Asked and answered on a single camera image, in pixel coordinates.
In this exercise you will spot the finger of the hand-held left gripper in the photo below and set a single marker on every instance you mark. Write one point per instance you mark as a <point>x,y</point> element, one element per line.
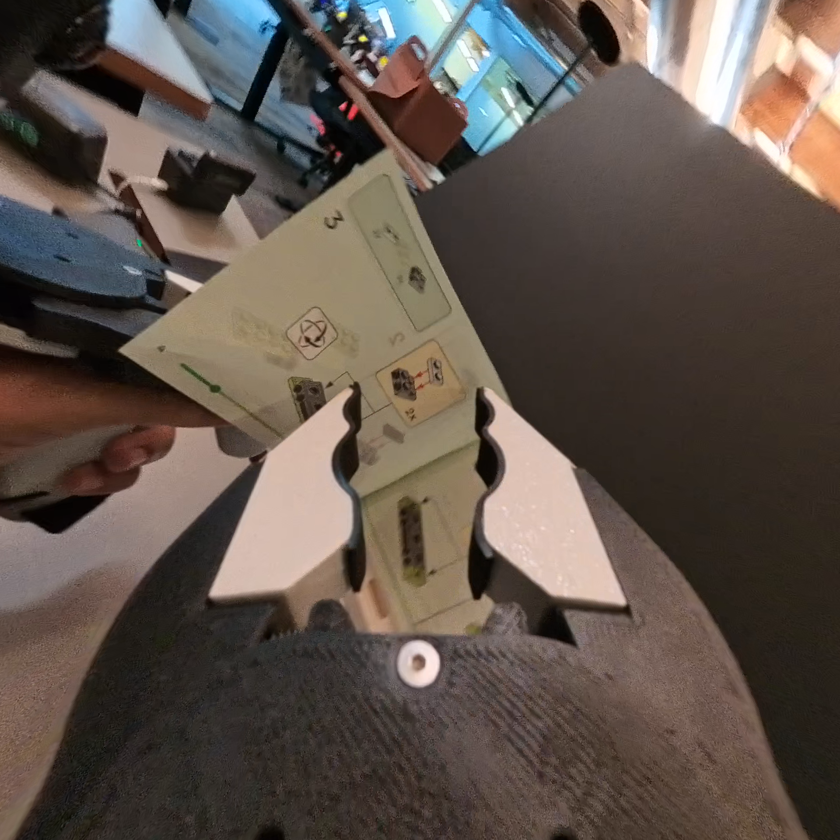
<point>239,445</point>

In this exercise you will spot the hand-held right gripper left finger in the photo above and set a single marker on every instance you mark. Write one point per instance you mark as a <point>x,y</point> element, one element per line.
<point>289,518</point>

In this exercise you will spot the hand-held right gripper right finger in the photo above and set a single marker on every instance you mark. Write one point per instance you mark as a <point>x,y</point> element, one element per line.
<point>551,531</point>

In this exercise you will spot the pale green instruction booklet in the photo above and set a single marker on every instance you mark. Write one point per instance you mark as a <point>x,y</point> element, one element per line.
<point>275,289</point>

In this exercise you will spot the person's left hand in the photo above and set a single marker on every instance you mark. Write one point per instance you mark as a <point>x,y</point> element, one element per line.
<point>79,400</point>

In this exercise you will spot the black equipment case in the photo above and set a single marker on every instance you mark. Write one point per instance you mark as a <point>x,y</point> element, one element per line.
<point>59,131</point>
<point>203,180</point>

